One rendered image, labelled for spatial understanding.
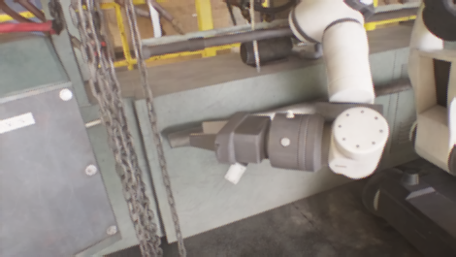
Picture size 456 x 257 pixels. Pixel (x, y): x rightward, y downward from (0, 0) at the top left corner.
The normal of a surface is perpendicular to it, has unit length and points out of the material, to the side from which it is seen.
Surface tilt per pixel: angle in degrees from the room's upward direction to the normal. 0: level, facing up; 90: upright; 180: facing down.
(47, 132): 90
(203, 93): 90
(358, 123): 40
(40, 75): 45
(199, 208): 90
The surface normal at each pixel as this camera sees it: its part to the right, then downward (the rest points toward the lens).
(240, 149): -0.36, 0.42
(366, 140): -0.31, -0.42
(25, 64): 0.38, -0.45
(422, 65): 0.24, 0.38
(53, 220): 0.63, 0.26
